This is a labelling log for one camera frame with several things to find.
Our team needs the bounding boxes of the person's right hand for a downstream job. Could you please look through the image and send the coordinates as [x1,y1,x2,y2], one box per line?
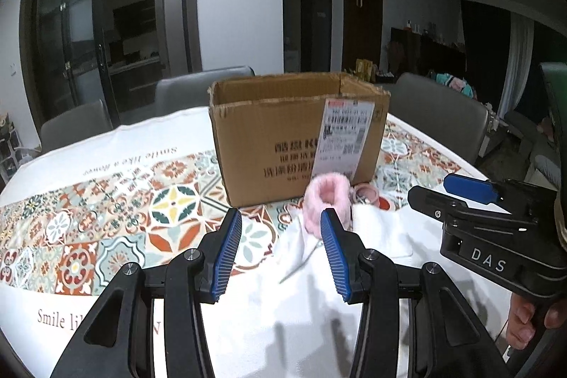
[506,294,567,351]

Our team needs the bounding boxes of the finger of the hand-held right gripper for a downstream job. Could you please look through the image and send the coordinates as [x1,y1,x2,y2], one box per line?
[444,173,503,207]
[408,185,472,228]

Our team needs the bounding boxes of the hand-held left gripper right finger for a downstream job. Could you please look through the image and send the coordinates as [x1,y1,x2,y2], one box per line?
[320,208,511,378]

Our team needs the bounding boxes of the grey dining chair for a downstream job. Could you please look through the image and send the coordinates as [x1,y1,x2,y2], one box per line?
[155,66,257,118]
[387,72,489,167]
[40,98,114,154]

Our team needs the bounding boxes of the pink fluffy wristband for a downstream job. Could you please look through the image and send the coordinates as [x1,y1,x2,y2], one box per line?
[303,175,354,240]

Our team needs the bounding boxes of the white curtain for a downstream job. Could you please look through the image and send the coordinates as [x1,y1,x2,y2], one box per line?
[498,12,535,118]

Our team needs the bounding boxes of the dark wardrobe with handles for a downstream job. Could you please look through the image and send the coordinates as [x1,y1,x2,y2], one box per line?
[341,0,383,74]

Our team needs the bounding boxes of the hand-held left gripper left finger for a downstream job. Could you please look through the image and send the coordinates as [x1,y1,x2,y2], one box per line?
[51,207,243,378]

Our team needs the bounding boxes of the white cloth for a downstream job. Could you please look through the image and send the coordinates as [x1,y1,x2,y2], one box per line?
[272,201,419,287]

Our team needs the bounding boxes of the cluttered storage rack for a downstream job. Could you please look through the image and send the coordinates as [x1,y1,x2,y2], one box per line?
[0,111,24,180]

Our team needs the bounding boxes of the colourful clothing pile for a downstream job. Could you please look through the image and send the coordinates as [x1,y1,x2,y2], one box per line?
[427,70,478,98]

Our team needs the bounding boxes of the silver refrigerator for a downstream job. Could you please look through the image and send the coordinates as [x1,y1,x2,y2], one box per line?
[153,0,185,80]

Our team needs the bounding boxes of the dark sideboard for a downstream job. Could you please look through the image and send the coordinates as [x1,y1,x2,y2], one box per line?
[390,26,468,85]

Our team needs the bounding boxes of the pink tape roll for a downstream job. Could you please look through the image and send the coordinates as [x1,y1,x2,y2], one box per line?
[353,183,379,205]

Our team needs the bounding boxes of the dark glass sliding door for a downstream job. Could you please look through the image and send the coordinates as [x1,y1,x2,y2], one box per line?
[20,0,200,148]

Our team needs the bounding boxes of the brown cardboard box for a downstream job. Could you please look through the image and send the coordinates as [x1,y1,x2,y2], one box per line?
[208,71,391,208]

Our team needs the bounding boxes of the yellow snack bags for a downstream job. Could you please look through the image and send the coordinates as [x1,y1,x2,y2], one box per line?
[354,58,378,80]

